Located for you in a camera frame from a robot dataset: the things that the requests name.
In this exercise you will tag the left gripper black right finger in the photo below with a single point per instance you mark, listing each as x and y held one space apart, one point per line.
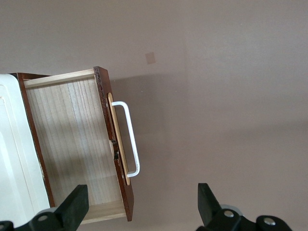
211 211

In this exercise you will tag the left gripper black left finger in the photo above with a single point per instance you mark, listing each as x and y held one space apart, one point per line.
69 209

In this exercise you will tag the brown wooden drawer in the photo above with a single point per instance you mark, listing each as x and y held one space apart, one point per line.
72 132

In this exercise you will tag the tan tape patch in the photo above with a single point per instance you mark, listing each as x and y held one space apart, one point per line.
150 58

